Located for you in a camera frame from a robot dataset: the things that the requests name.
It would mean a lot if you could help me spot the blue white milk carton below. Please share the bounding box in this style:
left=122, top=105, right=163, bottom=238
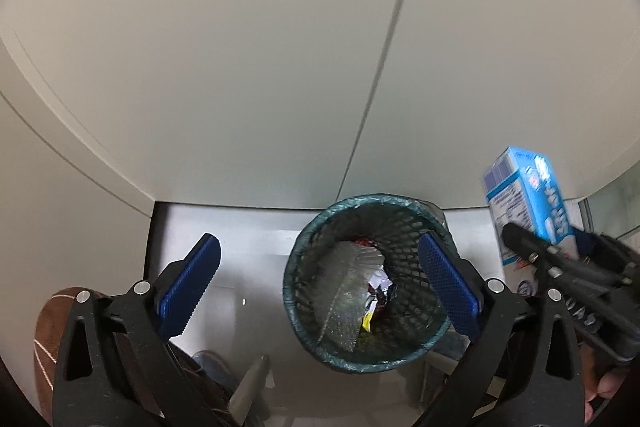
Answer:
left=482, top=145, right=576, bottom=298

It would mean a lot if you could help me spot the red mesh net bag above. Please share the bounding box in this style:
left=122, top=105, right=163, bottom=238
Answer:
left=352, top=237, right=378, bottom=249

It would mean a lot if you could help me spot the yellow snack wrapper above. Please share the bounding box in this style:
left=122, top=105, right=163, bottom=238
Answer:
left=361, top=293, right=386, bottom=333

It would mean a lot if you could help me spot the clear bubble wrap sheet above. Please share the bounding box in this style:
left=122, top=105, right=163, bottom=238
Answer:
left=311, top=242, right=384, bottom=352

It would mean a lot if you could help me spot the dark mesh trash bin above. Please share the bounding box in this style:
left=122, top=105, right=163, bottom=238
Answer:
left=282, top=194, right=456, bottom=374

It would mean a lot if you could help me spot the person's right hand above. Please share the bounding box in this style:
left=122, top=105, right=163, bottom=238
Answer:
left=580, top=343, right=629, bottom=424

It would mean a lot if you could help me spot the grey slipper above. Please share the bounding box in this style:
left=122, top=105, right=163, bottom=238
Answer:
left=192, top=350, right=239, bottom=405

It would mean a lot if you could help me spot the right cabinet door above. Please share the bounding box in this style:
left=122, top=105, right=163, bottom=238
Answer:
left=343, top=0, right=639, bottom=208

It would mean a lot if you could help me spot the cabinet door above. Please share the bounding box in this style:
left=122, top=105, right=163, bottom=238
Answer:
left=1, top=0, right=396, bottom=208
left=343, top=0, right=639, bottom=208

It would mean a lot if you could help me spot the left cabinet door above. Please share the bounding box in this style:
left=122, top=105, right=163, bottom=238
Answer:
left=1, top=0, right=396, bottom=208

